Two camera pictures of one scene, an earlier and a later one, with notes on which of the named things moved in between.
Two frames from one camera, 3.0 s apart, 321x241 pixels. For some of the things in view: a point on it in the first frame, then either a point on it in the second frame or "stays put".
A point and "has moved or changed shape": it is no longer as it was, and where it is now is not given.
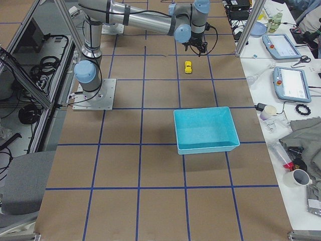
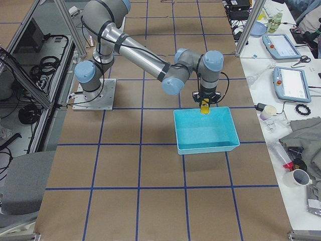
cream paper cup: (269, 111) stays put
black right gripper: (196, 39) → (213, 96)
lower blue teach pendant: (291, 85) stays put
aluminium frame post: (245, 39) stays put
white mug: (297, 182) stays put
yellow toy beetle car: (188, 67) has moved or changed shape
